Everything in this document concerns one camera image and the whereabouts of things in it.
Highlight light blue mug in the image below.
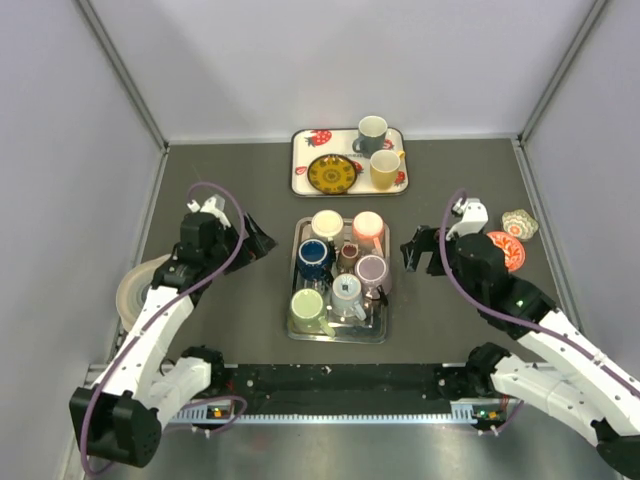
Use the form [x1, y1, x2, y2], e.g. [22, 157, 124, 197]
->
[331, 273, 367, 321]

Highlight dark blue mug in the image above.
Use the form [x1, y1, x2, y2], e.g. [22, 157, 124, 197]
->
[296, 238, 335, 286]

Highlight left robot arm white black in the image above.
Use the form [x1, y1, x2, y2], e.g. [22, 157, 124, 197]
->
[69, 212, 276, 467]

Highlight pink mug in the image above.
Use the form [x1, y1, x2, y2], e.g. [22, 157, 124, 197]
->
[352, 211, 385, 257]

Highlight purple mug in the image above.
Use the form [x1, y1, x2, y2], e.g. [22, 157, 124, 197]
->
[354, 254, 392, 304]

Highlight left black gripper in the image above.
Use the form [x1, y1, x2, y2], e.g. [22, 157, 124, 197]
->
[205, 211, 277, 273]

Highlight beige wavy plate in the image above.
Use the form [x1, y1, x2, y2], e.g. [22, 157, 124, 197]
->
[116, 254, 170, 332]

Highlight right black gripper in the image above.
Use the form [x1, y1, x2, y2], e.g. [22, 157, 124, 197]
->
[400, 225, 482, 305]

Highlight cream white mug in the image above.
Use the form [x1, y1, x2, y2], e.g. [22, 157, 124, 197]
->
[311, 210, 344, 247]

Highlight green patterned small bowl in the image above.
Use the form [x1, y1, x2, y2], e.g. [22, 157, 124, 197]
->
[501, 209, 539, 242]

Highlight small brown mug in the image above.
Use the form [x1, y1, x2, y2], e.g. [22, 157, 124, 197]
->
[336, 242, 360, 273]

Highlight dark grey mug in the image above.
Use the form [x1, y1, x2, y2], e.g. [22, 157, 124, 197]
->
[352, 115, 388, 158]

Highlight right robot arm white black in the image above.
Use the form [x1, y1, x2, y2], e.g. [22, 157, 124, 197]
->
[400, 226, 639, 479]

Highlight light green mug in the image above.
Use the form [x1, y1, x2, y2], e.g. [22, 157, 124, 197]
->
[289, 288, 336, 338]

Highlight yellow patterned plate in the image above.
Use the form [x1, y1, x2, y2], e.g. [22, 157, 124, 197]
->
[307, 154, 358, 195]

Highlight yellow mug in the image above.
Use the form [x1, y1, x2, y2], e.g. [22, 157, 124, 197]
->
[370, 150, 405, 190]

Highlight steel metal tray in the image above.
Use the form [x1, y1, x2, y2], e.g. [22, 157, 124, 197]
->
[285, 216, 390, 344]

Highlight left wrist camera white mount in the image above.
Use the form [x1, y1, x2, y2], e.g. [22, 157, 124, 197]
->
[187, 194, 231, 229]

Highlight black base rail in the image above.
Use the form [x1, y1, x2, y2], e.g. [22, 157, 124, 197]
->
[195, 364, 501, 415]

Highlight orange patterned small bowl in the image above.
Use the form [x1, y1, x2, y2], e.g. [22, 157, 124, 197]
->
[487, 231, 526, 273]

